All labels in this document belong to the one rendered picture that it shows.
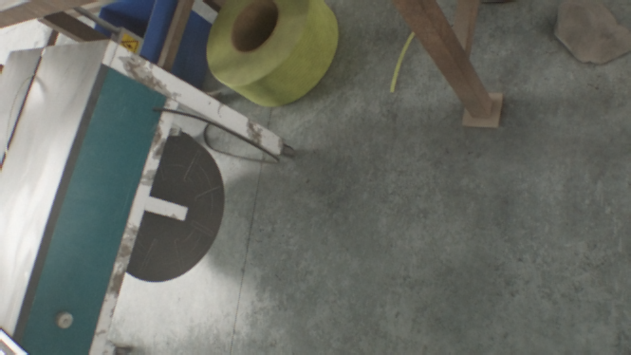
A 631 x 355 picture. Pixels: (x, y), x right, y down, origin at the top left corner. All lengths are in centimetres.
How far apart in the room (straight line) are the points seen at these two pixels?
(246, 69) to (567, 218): 104
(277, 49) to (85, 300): 91
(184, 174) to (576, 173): 109
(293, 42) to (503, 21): 62
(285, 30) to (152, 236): 75
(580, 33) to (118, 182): 119
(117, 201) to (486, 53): 104
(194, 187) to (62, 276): 57
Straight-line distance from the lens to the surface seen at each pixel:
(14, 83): 147
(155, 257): 149
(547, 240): 123
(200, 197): 155
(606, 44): 136
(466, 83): 114
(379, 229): 135
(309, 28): 153
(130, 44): 163
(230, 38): 170
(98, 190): 110
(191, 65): 198
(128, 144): 113
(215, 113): 128
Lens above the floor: 121
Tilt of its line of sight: 54 degrees down
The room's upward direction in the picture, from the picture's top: 63 degrees counter-clockwise
